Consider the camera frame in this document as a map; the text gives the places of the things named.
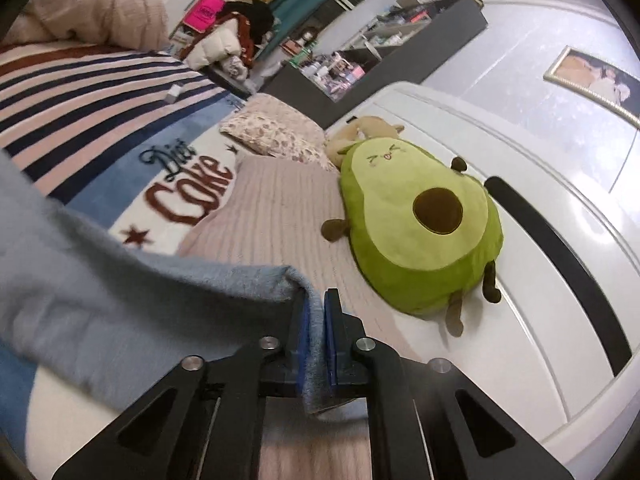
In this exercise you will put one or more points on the pink bag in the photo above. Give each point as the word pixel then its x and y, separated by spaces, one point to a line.
pixel 202 12

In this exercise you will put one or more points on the dark bookshelf desk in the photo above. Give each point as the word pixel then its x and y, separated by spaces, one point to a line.
pixel 450 30

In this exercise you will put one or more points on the striped printed blanket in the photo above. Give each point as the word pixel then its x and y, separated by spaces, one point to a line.
pixel 100 105

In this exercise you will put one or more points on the pink checked duvet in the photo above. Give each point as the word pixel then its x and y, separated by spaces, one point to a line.
pixel 100 10

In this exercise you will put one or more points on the small white box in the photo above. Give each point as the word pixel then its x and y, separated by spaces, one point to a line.
pixel 175 93

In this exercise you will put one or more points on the black garment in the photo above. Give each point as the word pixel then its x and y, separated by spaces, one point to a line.
pixel 252 15

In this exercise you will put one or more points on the teal curtain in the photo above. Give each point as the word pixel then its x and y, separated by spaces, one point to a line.
pixel 310 5

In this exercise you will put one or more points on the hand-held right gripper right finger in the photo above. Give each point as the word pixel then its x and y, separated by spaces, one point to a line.
pixel 330 342

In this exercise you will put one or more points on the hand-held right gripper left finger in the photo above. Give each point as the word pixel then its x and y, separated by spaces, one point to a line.
pixel 301 332

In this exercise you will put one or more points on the floral pillow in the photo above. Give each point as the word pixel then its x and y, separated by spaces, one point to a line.
pixel 275 130

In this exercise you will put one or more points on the pink ribbed pillow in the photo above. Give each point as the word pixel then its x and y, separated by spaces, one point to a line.
pixel 280 210

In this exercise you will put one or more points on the red-brown garment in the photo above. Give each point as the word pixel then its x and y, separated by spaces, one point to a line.
pixel 242 30

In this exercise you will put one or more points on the framed wall photo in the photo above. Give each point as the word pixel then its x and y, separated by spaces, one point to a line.
pixel 590 80

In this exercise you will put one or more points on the tan plush toy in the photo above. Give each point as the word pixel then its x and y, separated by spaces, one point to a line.
pixel 367 127

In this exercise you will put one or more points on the white bed headboard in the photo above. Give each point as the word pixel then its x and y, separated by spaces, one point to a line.
pixel 500 135

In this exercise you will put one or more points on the white padded jacket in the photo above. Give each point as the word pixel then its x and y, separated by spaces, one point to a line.
pixel 215 47

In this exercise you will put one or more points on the green avocado plush toy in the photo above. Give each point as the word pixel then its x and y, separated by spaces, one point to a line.
pixel 400 260

